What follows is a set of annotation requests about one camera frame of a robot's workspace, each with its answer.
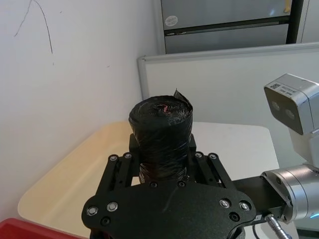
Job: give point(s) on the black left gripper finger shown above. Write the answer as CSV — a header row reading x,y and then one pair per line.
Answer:
x,y
112,174

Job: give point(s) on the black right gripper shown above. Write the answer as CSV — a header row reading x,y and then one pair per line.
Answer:
x,y
254,191

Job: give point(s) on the black plastic bag roll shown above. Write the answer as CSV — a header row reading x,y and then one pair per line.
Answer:
x,y
160,134

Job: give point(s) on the red plastic bin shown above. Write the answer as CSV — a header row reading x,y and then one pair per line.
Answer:
x,y
30,230

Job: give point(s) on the grey metal cabinet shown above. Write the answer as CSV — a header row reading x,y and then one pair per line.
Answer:
x,y
224,27

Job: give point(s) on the round white sticker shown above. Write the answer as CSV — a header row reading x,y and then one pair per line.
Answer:
x,y
171,21

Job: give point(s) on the right robot arm with camera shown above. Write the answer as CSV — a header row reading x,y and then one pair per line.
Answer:
x,y
299,184

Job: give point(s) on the white partition panel grey frame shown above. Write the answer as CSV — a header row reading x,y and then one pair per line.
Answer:
x,y
224,84

